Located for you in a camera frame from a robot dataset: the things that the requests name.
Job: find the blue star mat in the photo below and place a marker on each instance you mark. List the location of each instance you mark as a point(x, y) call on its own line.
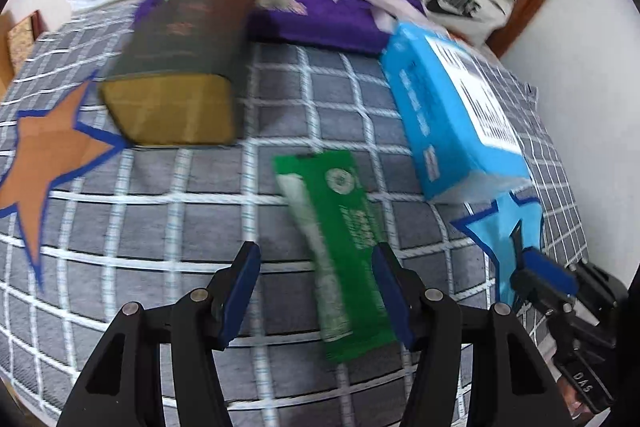
point(495, 227)

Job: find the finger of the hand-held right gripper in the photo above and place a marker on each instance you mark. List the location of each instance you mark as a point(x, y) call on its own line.
point(545, 264)
point(516, 239)

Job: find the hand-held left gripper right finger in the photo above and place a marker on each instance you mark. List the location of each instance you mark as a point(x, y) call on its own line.
point(395, 302)

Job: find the long green packet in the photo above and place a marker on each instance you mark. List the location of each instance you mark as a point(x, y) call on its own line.
point(345, 232)

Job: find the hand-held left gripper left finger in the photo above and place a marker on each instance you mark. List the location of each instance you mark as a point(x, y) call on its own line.
point(242, 292)

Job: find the grey checked blanket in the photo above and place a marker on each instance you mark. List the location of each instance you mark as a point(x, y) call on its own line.
point(300, 107)

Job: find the blue tissue pack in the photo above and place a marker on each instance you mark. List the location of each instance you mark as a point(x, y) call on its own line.
point(440, 117)

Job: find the cardboard box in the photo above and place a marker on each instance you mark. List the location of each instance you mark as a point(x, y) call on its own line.
point(22, 39)

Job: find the purple towel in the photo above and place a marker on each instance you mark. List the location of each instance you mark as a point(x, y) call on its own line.
point(320, 17)

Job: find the dark green box gold end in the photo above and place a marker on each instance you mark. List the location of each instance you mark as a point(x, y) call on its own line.
point(185, 57)

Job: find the orange star mat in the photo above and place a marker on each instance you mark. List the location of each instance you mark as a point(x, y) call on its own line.
point(45, 152)

